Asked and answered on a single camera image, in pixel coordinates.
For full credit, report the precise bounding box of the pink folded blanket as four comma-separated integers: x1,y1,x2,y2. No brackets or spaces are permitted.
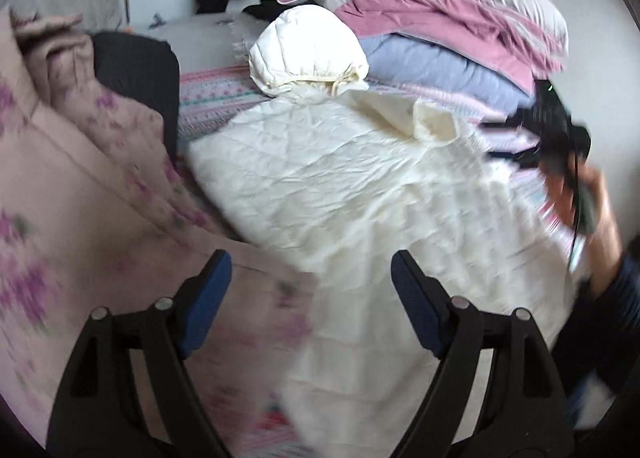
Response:
332,0,563,92

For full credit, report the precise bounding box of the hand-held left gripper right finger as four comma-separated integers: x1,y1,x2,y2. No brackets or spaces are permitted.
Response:
390,250,576,458

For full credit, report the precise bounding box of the cream quilted blanket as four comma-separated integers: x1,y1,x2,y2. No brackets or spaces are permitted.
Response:
185,4,591,458

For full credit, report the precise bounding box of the person's right hand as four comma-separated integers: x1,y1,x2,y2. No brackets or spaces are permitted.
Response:
545,165,623,284

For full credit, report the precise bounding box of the person's right forearm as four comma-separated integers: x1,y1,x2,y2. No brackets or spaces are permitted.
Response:
550,253,640,399

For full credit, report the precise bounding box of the dark navy cushion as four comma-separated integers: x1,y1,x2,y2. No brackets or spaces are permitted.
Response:
91,31,181,161

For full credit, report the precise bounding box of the light blue folded blanket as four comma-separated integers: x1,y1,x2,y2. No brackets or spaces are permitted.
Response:
359,33,541,114

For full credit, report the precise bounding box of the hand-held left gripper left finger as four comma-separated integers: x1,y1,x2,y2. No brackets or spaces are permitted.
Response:
46,249,233,458

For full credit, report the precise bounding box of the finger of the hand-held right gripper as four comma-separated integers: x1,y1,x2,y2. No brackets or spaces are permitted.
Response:
479,108,541,169

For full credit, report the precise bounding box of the pink floral quilt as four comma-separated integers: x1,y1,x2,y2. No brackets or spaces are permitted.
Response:
0,6,321,458

